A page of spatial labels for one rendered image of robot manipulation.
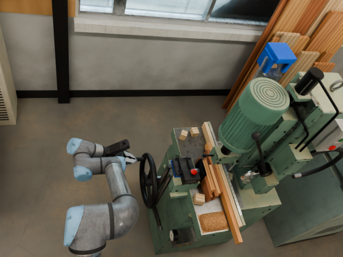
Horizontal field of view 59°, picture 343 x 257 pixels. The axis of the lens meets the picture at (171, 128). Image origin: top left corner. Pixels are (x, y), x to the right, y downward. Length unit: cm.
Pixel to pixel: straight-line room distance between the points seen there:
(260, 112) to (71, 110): 197
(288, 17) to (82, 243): 221
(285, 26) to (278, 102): 155
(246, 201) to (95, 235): 100
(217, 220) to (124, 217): 60
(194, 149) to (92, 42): 125
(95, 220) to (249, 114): 67
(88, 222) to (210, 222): 67
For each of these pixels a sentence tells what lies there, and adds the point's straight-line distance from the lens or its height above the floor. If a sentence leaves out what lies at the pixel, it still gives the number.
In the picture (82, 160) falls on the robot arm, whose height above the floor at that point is 105.
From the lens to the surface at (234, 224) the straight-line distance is 152.
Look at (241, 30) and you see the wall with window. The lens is 274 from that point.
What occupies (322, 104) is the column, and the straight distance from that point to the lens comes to 131.
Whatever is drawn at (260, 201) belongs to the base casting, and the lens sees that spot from 181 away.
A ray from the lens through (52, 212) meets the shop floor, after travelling 238.
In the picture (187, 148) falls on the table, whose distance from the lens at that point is 166.
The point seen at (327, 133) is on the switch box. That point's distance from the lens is 139.
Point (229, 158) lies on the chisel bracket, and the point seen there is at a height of 106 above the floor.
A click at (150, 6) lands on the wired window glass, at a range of 244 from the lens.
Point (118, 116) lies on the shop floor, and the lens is 282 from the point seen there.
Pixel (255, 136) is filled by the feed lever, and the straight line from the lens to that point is 113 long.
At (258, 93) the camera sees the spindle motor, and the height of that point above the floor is 150.
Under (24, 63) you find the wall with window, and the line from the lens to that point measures 265.
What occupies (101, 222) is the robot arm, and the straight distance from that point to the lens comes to 99.
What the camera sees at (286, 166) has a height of 123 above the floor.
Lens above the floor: 224
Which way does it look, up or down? 52 degrees down
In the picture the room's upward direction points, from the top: 24 degrees clockwise
